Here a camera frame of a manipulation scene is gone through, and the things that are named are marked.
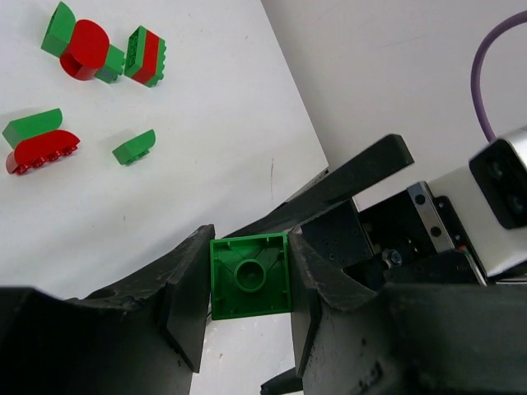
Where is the red round lego brick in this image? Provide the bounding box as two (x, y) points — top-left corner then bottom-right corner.
(59, 19), (110, 81)

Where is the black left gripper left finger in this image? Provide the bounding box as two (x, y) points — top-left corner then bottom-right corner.
(1, 225), (215, 394)

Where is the green red striped lego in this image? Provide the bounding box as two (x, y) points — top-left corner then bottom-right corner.
(124, 26), (166, 87)

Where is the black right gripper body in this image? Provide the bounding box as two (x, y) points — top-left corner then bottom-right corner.
(301, 182), (487, 288)

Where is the red studded lego brick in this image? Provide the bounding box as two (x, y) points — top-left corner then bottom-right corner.
(6, 129), (81, 175)

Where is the green square lego brick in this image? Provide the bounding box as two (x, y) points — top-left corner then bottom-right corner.
(210, 232), (292, 320)

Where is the green sloped lego brick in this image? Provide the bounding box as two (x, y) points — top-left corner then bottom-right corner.
(2, 108), (63, 149)

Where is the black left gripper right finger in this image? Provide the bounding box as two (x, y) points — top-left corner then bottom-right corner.
(288, 234), (526, 394)

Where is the green curved lego piece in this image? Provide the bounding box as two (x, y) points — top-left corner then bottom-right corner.
(112, 129), (156, 165)

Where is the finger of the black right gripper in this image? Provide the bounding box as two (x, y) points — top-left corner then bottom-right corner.
(228, 134), (414, 238)
(260, 368), (303, 395)

